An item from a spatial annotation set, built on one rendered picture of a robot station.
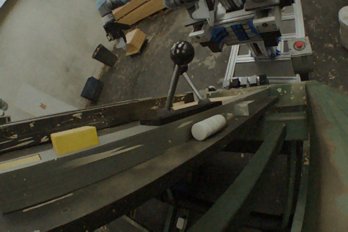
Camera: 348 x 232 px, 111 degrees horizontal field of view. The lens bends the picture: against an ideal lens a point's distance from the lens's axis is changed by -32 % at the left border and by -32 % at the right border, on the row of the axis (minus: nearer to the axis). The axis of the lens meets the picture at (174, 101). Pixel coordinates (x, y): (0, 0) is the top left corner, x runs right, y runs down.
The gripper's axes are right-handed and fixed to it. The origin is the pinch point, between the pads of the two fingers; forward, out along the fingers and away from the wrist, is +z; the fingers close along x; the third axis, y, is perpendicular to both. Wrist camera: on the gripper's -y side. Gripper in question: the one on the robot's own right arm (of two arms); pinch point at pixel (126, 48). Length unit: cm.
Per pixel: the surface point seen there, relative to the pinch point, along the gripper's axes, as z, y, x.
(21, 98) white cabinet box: 2, 90, -350
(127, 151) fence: -1, 58, 81
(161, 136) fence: 1, 53, 80
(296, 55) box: 25, -25, 92
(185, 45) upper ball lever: -8, 44, 83
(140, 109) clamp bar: 16, 35, 43
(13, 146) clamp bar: -4, 76, 45
